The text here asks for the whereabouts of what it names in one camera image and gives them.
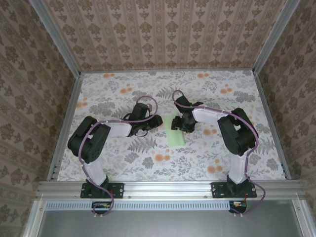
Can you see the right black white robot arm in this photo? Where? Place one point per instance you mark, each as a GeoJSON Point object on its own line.
{"type": "Point", "coordinates": [237, 135]}

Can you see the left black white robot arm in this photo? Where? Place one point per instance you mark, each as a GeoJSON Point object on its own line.
{"type": "Point", "coordinates": [89, 143]}

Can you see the grey metal sheet panel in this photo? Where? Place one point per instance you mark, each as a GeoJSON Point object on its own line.
{"type": "Point", "coordinates": [168, 224]}

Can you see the floral patterned table cover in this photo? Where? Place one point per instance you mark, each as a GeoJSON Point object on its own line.
{"type": "Point", "coordinates": [192, 158]}

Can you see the black controller board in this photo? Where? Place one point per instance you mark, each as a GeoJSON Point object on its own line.
{"type": "Point", "coordinates": [101, 208]}
{"type": "Point", "coordinates": [238, 207]}

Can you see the thin aluminium table end rail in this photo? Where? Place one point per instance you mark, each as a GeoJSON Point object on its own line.
{"type": "Point", "coordinates": [168, 71]}

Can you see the wide aluminium base rail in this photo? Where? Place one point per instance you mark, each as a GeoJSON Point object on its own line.
{"type": "Point", "coordinates": [168, 190]}

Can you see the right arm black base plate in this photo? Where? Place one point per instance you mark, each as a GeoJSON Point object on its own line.
{"type": "Point", "coordinates": [218, 190]}

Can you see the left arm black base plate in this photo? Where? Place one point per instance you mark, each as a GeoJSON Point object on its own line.
{"type": "Point", "coordinates": [117, 190]}

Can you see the aluminium table side rail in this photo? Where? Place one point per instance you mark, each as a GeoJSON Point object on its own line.
{"type": "Point", "coordinates": [66, 126]}
{"type": "Point", "coordinates": [271, 126]}

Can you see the aluminium frame post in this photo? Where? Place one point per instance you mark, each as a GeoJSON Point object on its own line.
{"type": "Point", "coordinates": [56, 37]}
{"type": "Point", "coordinates": [272, 35]}

